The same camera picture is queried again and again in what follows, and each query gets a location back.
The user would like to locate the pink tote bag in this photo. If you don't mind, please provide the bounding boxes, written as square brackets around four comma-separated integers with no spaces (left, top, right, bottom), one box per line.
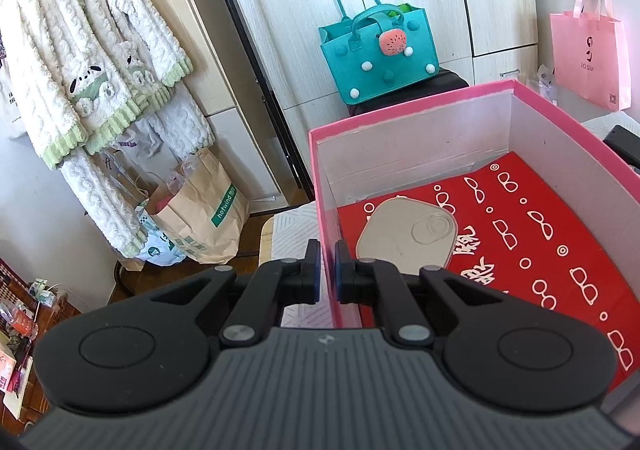
[549,0,628,112]

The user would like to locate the dark wooden cabinet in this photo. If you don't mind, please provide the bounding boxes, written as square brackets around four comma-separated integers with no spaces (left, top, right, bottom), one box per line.
[0,257,83,423]

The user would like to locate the white plastic bag purple print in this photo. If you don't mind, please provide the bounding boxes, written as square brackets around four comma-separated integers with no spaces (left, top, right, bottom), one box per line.
[112,117,166,181]

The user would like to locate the white fluffy pants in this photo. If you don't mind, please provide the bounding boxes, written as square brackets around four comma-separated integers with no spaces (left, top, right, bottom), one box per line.
[60,80,216,258]

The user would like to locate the brown paper bag green label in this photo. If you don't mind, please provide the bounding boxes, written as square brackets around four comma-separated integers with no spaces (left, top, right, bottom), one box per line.
[150,147,251,265]

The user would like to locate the clear plastic packaging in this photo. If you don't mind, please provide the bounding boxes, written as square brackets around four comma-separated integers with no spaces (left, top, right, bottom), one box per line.
[530,62,558,106]

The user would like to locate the black clothes rack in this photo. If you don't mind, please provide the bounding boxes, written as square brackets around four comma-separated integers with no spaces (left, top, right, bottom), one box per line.
[107,255,166,303]

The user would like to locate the white fluffy jacket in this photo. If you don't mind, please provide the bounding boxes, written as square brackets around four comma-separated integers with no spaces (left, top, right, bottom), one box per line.
[0,0,195,170]

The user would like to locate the pink small box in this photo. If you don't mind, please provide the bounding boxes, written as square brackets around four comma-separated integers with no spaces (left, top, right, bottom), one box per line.
[0,347,21,393]

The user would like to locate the orange packet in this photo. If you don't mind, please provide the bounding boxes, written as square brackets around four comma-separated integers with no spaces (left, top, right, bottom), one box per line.
[10,310,38,338]

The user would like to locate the beige square device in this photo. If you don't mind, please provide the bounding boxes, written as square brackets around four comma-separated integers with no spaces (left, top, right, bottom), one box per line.
[356,199,458,276]

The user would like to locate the black rectangular box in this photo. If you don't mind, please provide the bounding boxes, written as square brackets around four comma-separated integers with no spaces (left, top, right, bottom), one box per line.
[602,125,640,166]

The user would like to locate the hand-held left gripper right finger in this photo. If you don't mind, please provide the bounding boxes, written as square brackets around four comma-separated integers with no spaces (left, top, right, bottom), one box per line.
[335,239,507,349]

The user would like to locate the teal felt handbag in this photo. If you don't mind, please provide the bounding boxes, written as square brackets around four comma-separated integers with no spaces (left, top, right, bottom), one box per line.
[318,0,440,106]

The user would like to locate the small green white carton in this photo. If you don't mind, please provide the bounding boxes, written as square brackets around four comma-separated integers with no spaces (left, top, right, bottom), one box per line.
[27,280,56,306]

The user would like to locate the red printed sheet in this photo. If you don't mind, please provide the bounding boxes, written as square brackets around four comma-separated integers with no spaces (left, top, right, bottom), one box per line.
[337,152,640,388]

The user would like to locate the white cloth tote bag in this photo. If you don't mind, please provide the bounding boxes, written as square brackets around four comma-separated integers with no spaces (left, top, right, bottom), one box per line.
[0,65,31,141]

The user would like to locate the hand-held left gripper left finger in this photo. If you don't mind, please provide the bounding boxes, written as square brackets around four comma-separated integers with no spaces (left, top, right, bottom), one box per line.
[149,239,322,349]

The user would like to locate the green white plastic bag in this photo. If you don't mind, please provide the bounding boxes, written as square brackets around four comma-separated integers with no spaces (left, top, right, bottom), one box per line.
[132,200,188,266]

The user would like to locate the pink cardboard box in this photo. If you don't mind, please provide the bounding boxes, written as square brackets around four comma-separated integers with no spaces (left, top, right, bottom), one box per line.
[307,79,640,391]

